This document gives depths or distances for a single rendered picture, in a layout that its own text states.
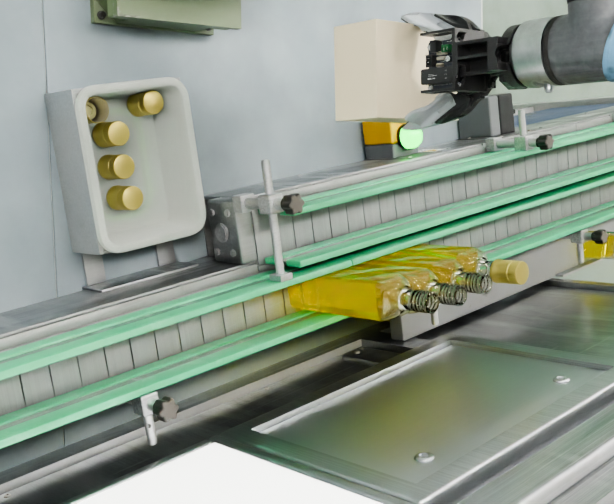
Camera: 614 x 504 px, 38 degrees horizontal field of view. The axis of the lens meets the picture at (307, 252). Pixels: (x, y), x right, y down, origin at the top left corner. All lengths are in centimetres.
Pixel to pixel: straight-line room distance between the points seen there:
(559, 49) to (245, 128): 62
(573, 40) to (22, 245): 74
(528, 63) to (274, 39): 60
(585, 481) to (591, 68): 44
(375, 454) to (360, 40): 51
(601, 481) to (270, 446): 38
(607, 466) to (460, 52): 49
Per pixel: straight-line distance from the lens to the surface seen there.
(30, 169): 125
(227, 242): 129
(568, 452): 104
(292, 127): 151
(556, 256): 189
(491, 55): 101
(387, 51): 113
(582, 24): 97
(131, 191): 125
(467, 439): 107
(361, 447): 108
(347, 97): 115
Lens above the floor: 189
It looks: 48 degrees down
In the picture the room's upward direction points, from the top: 95 degrees clockwise
